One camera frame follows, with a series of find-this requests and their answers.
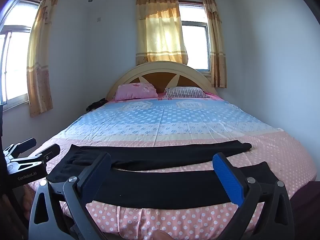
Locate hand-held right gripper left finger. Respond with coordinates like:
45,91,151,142
28,151,112,240

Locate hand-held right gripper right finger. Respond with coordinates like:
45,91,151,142
212,152,295,240

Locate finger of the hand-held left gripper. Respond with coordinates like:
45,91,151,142
34,144,61,167
3,137,37,157

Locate black pants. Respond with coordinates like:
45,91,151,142
46,140,279,209

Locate black bag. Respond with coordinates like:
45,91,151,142
86,98,109,112

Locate polka dot bed sheet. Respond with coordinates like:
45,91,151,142
25,97,318,240

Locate yellow curtain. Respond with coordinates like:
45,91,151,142
27,0,60,118
202,0,228,89
135,0,189,67

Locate pink pillow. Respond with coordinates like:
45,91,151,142
115,82,158,102

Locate large side window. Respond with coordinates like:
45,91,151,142
0,0,42,111

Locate striped pillow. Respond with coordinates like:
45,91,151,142
164,86,210,99

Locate window behind headboard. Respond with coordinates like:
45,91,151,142
178,1,212,77

